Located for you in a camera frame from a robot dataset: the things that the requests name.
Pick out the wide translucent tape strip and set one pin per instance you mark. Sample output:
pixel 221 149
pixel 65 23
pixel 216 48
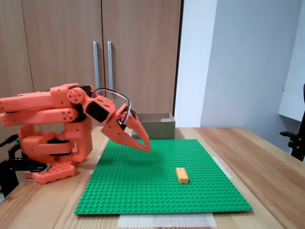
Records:
pixel 166 220

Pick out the open cardboard box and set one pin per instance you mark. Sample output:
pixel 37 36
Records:
pixel 159 130

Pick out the grey tape patch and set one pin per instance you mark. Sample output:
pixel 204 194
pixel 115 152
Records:
pixel 165 120
pixel 134 133

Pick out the brown wooden cabinet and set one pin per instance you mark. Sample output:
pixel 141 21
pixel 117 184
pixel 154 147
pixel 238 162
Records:
pixel 59 19

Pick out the green lego baseplate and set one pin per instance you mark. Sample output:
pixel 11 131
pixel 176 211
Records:
pixel 143 181

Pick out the black table clamp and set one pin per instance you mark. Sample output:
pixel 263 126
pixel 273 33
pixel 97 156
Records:
pixel 4 171

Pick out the narrow translucent tape strip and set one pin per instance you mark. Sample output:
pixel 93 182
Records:
pixel 95 164
pixel 224 168

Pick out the yellow lego block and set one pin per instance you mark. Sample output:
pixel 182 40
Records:
pixel 182 175

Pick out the black stand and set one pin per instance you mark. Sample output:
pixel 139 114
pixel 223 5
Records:
pixel 296 145

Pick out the white board panel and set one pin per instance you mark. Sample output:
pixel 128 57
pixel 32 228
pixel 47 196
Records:
pixel 295 83

